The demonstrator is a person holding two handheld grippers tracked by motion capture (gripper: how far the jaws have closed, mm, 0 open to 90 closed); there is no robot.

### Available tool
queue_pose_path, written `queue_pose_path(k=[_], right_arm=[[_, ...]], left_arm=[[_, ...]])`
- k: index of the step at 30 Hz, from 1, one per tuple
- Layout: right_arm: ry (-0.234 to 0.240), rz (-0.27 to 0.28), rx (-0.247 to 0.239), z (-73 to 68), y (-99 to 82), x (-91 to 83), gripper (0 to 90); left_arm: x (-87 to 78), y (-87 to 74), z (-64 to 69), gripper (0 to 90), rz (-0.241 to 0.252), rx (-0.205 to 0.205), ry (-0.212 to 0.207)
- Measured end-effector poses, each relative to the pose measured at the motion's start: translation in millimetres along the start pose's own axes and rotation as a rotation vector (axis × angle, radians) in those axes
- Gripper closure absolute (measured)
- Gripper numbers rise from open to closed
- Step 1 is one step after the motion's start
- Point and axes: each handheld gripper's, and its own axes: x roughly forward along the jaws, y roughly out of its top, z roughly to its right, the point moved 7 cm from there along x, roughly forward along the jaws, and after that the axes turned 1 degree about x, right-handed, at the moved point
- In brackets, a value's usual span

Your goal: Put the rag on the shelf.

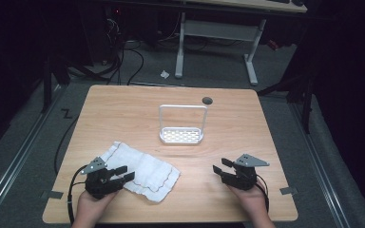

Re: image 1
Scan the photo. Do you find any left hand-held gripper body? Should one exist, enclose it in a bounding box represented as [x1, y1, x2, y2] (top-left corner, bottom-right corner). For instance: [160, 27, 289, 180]
[80, 156, 125, 200]

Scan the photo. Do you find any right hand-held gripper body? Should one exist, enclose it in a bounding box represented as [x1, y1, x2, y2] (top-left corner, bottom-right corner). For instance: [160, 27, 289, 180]
[221, 153, 271, 191]

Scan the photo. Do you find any white cloth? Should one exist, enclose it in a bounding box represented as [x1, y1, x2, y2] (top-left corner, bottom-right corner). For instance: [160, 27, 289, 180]
[99, 141, 182, 203]

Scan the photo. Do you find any person's left hand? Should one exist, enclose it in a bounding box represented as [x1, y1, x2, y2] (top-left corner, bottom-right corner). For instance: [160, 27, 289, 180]
[75, 190, 119, 220]

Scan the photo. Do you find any person's right hand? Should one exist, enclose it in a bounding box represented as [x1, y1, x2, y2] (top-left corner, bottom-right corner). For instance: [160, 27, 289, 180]
[227, 185, 269, 220]

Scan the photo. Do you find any grey tape piece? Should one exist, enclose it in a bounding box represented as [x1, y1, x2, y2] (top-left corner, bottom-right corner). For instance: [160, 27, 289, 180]
[47, 190, 65, 200]
[279, 186, 298, 196]

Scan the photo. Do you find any black stand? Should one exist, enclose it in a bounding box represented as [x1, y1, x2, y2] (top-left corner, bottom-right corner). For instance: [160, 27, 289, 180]
[257, 70, 317, 135]
[40, 47, 72, 114]

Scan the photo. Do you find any white-framed wooden desk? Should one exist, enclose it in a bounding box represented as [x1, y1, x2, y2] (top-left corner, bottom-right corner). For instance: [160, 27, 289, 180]
[174, 0, 309, 86]

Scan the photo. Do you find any black computer tower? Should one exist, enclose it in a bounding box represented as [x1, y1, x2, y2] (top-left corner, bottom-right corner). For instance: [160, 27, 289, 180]
[104, 5, 125, 66]

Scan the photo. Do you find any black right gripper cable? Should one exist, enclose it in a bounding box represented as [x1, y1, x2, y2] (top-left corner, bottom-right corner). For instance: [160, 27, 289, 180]
[254, 174, 271, 214]

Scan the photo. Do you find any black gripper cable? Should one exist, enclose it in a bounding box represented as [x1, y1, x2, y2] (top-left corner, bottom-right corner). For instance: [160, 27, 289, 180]
[254, 174, 271, 214]
[67, 164, 88, 226]

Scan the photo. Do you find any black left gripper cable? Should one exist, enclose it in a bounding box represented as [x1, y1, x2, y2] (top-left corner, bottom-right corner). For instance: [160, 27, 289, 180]
[67, 164, 88, 226]

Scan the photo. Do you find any white rack with handle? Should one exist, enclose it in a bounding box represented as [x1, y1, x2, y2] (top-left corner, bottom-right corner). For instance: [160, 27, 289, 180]
[158, 104, 209, 145]

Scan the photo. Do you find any black floor cable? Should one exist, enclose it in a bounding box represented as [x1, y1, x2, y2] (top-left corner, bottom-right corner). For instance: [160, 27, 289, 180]
[53, 115, 81, 176]

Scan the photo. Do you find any metal floor rail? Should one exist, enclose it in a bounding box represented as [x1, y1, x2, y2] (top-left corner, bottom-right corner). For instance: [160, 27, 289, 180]
[0, 85, 65, 224]
[289, 101, 354, 228]

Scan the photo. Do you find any bundle of black cables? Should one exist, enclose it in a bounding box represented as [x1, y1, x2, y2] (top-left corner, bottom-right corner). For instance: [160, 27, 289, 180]
[103, 17, 145, 86]

